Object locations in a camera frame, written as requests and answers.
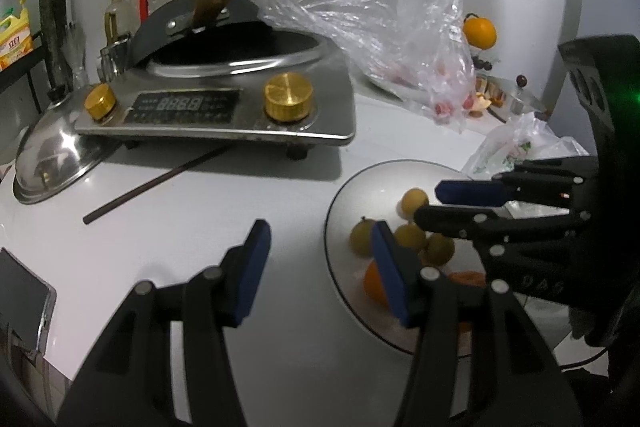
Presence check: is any clear box of dates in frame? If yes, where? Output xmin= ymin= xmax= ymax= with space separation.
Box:
xmin=471 ymin=48 xmax=500 ymax=72

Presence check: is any large orange on box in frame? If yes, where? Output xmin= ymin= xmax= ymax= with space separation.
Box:
xmin=462 ymin=13 xmax=498 ymax=50

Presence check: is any white round plate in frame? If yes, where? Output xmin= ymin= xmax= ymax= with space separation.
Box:
xmin=323 ymin=159 xmax=467 ymax=355

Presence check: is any yellow detergent bottle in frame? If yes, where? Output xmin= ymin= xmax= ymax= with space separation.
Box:
xmin=0 ymin=0 xmax=34 ymax=70

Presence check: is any yellow-green longan fruit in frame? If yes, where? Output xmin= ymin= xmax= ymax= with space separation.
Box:
xmin=349 ymin=217 xmax=375 ymax=258
xmin=394 ymin=222 xmax=428 ymax=254
xmin=400 ymin=187 xmax=430 ymax=219
xmin=424 ymin=233 xmax=456 ymax=265

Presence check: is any clear crumpled plastic bag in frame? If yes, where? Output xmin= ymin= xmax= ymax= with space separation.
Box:
xmin=259 ymin=0 xmax=476 ymax=127

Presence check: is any small steel pot with lid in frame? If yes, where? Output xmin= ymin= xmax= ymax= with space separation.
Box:
xmin=486 ymin=75 xmax=546 ymax=121

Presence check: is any grey refrigerator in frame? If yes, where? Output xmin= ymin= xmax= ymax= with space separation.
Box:
xmin=550 ymin=0 xmax=639 ymax=154

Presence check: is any black wok with wooden handle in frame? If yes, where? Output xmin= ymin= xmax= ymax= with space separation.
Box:
xmin=130 ymin=0 xmax=274 ymax=68

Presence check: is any large front mandarin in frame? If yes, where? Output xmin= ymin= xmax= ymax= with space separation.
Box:
xmin=362 ymin=260 xmax=390 ymax=310

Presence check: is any steel wok lid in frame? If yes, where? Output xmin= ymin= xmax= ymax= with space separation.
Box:
xmin=13 ymin=98 xmax=119 ymax=205

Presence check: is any printed white plastic bag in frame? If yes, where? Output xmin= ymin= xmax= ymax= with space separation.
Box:
xmin=462 ymin=113 xmax=588 ymax=180

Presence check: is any orange peel pile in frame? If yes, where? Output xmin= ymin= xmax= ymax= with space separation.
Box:
xmin=468 ymin=75 xmax=506 ymax=118

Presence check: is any dark chopstick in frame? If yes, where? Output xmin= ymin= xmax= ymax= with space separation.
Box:
xmin=82 ymin=145 xmax=233 ymax=225

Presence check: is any oil bottle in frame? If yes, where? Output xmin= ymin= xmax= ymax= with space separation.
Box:
xmin=103 ymin=0 xmax=137 ymax=46

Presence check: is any silver induction cooker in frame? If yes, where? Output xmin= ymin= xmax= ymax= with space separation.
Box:
xmin=75 ymin=29 xmax=356 ymax=150

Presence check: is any black metal rack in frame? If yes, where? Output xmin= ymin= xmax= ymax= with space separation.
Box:
xmin=0 ymin=30 xmax=55 ymax=114

